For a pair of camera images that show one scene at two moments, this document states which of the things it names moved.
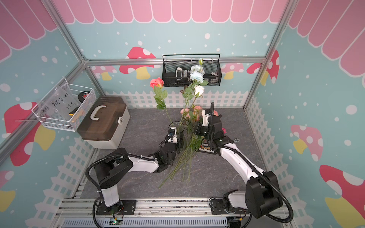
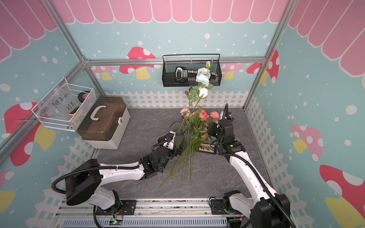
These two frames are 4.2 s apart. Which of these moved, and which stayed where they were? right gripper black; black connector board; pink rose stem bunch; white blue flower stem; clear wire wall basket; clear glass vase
Moved: right gripper black; white blue flower stem
Stayed: black connector board; clear wire wall basket; clear glass vase; pink rose stem bunch
